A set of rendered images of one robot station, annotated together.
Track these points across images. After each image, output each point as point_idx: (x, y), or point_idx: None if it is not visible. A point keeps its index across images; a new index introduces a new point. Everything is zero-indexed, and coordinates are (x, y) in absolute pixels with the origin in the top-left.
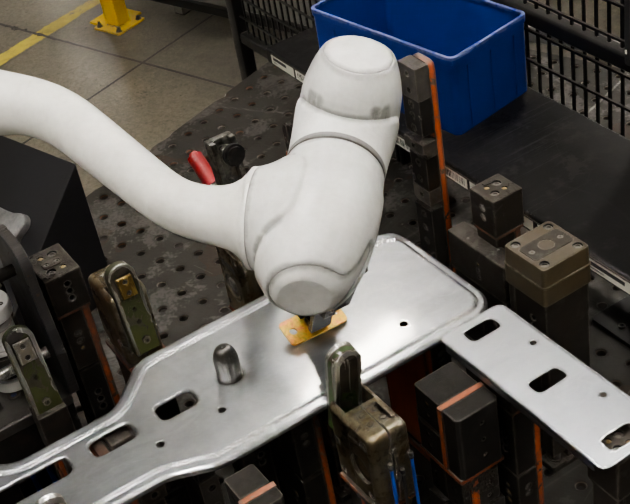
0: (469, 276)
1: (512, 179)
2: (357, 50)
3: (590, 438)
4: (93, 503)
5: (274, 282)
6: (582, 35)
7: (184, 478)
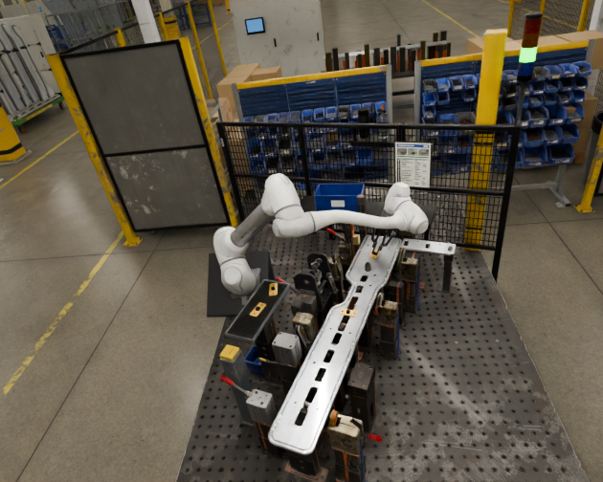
0: None
1: None
2: (402, 184)
3: (445, 251)
4: (370, 299)
5: (419, 227)
6: (380, 184)
7: None
